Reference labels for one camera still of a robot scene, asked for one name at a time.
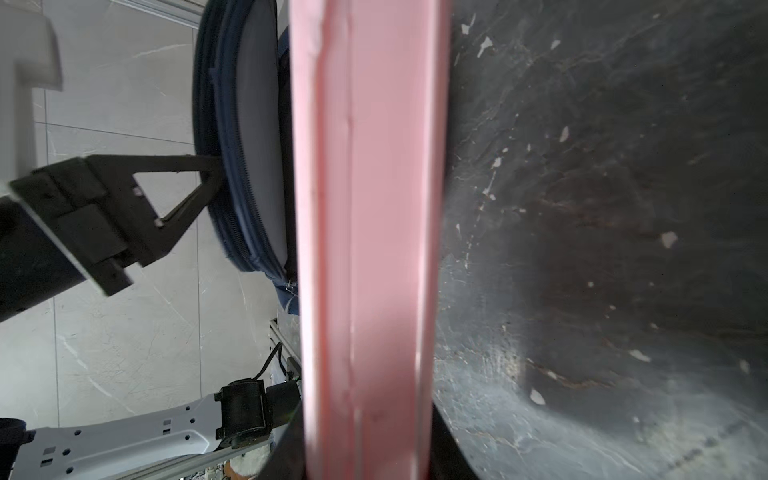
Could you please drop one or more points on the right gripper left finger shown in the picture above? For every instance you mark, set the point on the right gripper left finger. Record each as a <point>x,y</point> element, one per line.
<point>288,461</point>

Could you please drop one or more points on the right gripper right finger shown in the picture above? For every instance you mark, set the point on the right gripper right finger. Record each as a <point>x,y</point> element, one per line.
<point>446,460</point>

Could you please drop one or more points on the navy blue student backpack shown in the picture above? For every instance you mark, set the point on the navy blue student backpack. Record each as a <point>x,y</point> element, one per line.
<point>242,113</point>

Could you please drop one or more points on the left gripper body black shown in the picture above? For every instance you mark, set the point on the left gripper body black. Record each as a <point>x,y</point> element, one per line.
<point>60,227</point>

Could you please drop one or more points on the pink pencil case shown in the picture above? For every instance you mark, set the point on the pink pencil case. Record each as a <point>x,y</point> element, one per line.
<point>369,99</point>

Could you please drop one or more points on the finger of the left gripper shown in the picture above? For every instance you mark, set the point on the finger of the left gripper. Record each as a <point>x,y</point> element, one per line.
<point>154,199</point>

